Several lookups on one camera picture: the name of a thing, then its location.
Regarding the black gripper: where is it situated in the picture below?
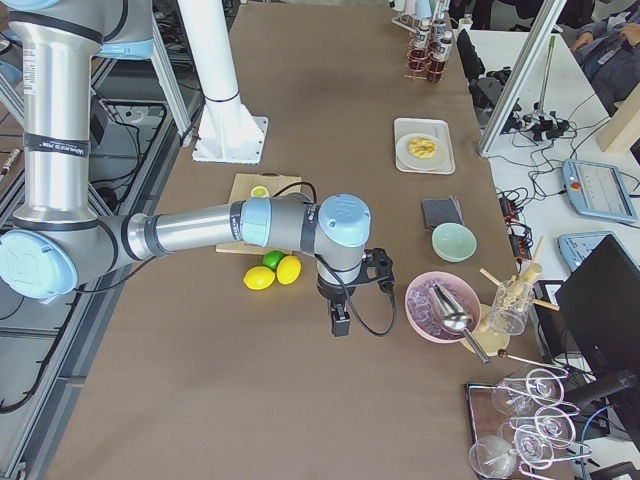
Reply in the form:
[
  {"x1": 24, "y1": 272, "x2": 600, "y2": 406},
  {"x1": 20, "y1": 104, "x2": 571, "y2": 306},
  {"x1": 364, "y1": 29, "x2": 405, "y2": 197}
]
[{"x1": 316, "y1": 248, "x2": 395, "y2": 337}]

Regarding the tea bottle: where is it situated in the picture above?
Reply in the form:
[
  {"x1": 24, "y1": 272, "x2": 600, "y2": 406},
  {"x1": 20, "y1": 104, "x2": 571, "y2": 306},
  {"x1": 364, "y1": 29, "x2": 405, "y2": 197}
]
[
  {"x1": 429, "y1": 16, "x2": 447, "y2": 51},
  {"x1": 408, "y1": 18, "x2": 431, "y2": 61},
  {"x1": 427, "y1": 31, "x2": 453, "y2": 83}
]

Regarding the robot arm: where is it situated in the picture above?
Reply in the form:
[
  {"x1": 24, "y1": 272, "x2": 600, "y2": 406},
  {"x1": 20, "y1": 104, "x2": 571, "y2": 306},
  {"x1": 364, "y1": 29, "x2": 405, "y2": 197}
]
[{"x1": 1, "y1": 1, "x2": 394, "y2": 336}]

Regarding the cream rectangular serving tray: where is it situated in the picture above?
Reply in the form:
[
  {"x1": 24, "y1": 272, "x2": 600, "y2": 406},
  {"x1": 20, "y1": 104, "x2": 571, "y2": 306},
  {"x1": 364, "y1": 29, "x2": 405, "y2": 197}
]
[{"x1": 393, "y1": 117, "x2": 455, "y2": 175}]

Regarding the wine glass rack tray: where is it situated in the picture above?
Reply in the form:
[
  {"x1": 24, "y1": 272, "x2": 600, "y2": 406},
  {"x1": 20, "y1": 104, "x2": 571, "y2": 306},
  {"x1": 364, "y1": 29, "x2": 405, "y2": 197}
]
[{"x1": 465, "y1": 366, "x2": 592, "y2": 479}]

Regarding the yellow lemon upper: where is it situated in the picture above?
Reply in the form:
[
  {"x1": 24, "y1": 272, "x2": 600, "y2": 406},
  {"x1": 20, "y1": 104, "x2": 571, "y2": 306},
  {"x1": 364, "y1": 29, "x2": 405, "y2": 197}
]
[{"x1": 276, "y1": 255, "x2": 302, "y2": 285}]

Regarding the yellow lemon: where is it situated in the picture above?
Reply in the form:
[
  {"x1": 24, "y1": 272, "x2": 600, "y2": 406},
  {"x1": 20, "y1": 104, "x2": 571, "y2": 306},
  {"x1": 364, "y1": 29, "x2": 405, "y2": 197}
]
[
  {"x1": 276, "y1": 255, "x2": 302, "y2": 285},
  {"x1": 243, "y1": 265, "x2": 276, "y2": 291}
]

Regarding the pink ice bowl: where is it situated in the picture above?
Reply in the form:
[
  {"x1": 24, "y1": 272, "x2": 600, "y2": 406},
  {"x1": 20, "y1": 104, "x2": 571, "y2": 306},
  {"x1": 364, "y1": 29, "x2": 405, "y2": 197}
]
[{"x1": 404, "y1": 271, "x2": 481, "y2": 344}]

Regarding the green lime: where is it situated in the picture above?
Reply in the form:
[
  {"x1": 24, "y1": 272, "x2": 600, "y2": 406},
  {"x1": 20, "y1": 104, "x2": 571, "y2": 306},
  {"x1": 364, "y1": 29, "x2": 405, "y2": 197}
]
[{"x1": 262, "y1": 250, "x2": 286, "y2": 270}]

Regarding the yellow lemon lower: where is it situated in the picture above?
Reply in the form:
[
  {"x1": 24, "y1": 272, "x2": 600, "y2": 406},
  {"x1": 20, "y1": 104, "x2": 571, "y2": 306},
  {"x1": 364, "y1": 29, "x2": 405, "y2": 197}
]
[{"x1": 243, "y1": 265, "x2": 276, "y2": 291}]

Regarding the metal ice scoop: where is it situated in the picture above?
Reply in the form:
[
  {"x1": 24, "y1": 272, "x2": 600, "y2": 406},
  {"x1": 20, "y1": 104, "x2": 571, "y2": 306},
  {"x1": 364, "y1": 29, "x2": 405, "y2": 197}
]
[{"x1": 431, "y1": 284, "x2": 490, "y2": 364}]

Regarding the mint green bowl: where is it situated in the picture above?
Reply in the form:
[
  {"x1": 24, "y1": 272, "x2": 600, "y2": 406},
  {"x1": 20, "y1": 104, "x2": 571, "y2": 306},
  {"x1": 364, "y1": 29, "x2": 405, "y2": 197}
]
[{"x1": 431, "y1": 223, "x2": 477, "y2": 263}]

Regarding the grey folded cloth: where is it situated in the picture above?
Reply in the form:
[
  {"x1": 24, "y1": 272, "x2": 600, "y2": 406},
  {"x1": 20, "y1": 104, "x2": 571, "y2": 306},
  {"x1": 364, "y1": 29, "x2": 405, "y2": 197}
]
[{"x1": 421, "y1": 196, "x2": 464, "y2": 229}]

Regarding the wooden cutting board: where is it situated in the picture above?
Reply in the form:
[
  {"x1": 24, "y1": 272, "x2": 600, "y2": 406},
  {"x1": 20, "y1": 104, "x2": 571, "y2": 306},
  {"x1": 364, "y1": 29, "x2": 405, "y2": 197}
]
[{"x1": 216, "y1": 173, "x2": 302, "y2": 256}]

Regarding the halved lemon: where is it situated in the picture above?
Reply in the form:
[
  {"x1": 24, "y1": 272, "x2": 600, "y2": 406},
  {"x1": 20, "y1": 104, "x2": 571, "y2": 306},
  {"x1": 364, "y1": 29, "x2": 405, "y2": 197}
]
[{"x1": 250, "y1": 185, "x2": 270, "y2": 198}]

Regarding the round wooden stand base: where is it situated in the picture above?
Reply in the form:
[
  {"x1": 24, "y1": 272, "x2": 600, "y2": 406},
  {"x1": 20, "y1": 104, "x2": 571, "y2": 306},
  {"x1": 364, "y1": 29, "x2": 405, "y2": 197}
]
[{"x1": 473, "y1": 319, "x2": 510, "y2": 357}]

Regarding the wooden glass hanger stand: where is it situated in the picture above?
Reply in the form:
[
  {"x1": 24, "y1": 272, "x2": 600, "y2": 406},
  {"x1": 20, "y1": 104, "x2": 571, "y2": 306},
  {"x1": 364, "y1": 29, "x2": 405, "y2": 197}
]
[{"x1": 480, "y1": 236, "x2": 560, "y2": 356}]

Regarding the clear glass jar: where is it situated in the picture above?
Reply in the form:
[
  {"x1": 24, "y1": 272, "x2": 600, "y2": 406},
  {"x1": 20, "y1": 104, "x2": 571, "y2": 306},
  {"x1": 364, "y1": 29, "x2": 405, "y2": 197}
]
[{"x1": 488, "y1": 278, "x2": 534, "y2": 336}]

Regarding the white round plate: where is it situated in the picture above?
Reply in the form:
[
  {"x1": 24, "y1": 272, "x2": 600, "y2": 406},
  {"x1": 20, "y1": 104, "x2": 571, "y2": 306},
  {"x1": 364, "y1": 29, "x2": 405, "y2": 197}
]
[{"x1": 396, "y1": 133, "x2": 446, "y2": 171}]

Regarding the blue teach pendant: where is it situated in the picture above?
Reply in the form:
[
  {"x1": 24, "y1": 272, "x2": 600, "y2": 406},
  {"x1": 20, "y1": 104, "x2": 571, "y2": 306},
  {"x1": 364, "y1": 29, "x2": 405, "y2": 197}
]
[
  {"x1": 562, "y1": 159, "x2": 638, "y2": 222},
  {"x1": 557, "y1": 230, "x2": 628, "y2": 272}
]

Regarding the black monitor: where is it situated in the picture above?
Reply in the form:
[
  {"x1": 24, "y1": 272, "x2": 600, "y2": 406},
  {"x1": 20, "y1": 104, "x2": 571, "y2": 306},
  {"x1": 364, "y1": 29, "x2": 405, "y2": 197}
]
[{"x1": 556, "y1": 235, "x2": 639, "y2": 376}]

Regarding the braided ring bread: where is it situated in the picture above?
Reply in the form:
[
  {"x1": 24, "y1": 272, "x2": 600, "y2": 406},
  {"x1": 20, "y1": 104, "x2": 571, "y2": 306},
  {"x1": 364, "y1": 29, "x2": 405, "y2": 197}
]
[{"x1": 408, "y1": 137, "x2": 438, "y2": 160}]

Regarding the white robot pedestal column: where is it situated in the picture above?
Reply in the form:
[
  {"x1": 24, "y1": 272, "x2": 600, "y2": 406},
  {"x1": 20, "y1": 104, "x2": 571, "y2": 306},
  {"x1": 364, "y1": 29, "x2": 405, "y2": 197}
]
[{"x1": 179, "y1": 0, "x2": 268, "y2": 165}]

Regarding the copper wire bottle rack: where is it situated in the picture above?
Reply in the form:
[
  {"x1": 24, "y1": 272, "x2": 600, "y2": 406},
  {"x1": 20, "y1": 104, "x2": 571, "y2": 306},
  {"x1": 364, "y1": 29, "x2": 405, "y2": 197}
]
[{"x1": 405, "y1": 35, "x2": 433, "y2": 83}]

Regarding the aluminium frame post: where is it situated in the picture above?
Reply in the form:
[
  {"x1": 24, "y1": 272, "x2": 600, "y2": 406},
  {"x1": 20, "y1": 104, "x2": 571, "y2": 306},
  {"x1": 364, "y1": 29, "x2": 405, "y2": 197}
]
[{"x1": 478, "y1": 0, "x2": 566, "y2": 157}]

